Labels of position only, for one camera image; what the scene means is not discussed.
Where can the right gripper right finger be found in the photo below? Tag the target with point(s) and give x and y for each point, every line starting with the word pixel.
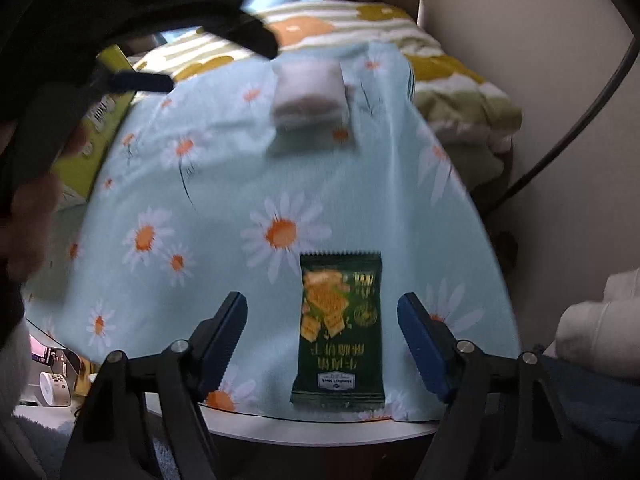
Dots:
pixel 432 346

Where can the floral striped bed quilt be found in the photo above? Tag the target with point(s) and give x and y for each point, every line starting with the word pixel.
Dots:
pixel 426 127

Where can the black metal stand pole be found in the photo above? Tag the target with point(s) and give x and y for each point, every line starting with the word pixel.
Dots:
pixel 596 107

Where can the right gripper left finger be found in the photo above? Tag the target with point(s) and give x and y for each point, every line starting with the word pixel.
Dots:
pixel 213 343

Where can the floral daisy tablecloth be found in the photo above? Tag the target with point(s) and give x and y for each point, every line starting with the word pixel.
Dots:
pixel 135 277

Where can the dark green cracker packet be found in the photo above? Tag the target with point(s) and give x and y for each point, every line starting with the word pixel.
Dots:
pixel 339 359

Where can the white square pastry packet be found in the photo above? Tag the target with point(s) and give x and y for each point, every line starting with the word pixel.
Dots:
pixel 310 108

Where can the green cardboard box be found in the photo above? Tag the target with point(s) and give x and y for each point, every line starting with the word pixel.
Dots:
pixel 77 173

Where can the person left hand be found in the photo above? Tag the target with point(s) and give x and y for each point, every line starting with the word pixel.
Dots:
pixel 26 234

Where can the white folded towel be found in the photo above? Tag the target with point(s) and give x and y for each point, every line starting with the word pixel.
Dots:
pixel 603 336

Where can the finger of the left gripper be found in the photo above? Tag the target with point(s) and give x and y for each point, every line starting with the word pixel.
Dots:
pixel 126 81
pixel 246 31

